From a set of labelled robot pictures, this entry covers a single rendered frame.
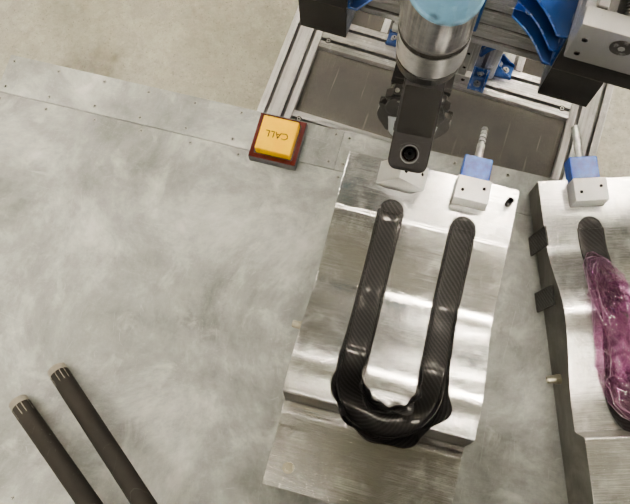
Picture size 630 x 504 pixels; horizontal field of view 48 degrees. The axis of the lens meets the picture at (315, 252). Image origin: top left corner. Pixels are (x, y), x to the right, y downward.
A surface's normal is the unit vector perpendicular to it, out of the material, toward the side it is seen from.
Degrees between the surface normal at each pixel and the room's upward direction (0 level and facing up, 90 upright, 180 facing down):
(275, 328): 0
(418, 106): 31
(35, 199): 0
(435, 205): 0
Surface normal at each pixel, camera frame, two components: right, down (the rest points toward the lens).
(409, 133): -0.13, 0.27
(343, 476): -0.03, -0.25
